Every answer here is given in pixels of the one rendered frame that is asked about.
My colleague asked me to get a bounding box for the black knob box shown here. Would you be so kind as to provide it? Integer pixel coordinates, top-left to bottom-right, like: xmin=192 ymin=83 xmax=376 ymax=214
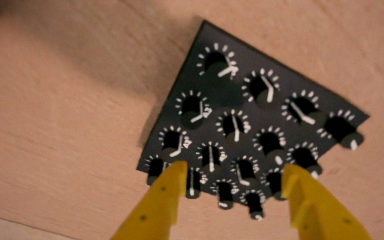
xmin=134 ymin=19 xmax=370 ymax=221

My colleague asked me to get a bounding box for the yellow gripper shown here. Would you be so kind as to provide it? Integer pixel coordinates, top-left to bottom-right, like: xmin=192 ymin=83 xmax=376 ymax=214
xmin=109 ymin=161 xmax=372 ymax=240

